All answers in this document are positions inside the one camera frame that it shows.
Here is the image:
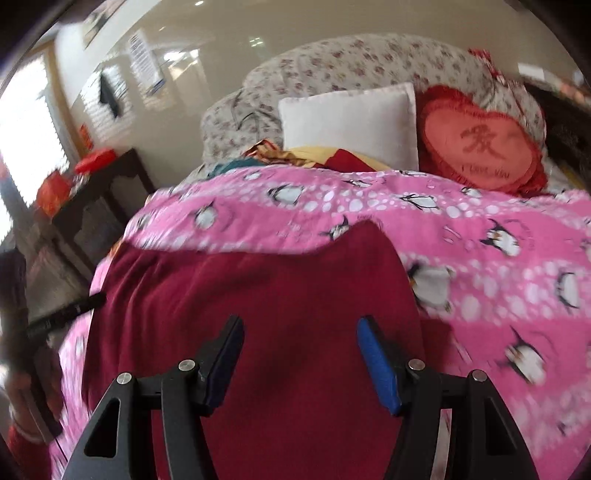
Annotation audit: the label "dark hanging cloth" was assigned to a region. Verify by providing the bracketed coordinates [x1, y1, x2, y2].
[99, 73, 120, 116]

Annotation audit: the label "window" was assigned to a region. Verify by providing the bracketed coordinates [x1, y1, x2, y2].
[0, 51, 70, 204]

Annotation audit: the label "dark wooden side table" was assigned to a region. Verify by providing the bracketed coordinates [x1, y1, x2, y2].
[28, 148, 155, 287]

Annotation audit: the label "colourful folded cloth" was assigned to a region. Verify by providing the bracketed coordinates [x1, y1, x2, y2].
[208, 141, 398, 178]

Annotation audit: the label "dark red sweater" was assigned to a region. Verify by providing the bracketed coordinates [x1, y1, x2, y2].
[82, 220, 426, 480]

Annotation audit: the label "red heart cushion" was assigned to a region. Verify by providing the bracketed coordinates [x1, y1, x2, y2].
[418, 84, 548, 195]

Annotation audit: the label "red gift box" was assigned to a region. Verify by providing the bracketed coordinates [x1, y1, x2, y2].
[36, 170, 72, 215]

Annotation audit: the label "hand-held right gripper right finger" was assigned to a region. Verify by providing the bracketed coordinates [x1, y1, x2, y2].
[356, 316, 541, 480]

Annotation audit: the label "wall calendar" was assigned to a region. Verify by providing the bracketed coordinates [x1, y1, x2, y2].
[127, 30, 164, 90]

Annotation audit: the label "floral pillows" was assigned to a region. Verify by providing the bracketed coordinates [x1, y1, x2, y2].
[201, 33, 550, 162]

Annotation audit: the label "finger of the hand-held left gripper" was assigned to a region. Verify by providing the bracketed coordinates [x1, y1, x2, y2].
[27, 294, 105, 341]

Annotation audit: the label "carved dark wooden cabinet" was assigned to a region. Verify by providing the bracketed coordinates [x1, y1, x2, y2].
[526, 78, 591, 195]

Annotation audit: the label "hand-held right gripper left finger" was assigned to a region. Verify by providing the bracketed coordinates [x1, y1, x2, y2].
[65, 315, 245, 480]

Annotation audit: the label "person's left forearm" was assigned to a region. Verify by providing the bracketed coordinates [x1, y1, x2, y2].
[0, 415, 51, 480]

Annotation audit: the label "pink penguin print blanket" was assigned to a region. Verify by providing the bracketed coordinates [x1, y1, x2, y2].
[46, 166, 591, 480]

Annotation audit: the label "white pillow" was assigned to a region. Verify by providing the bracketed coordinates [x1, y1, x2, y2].
[278, 83, 420, 171]

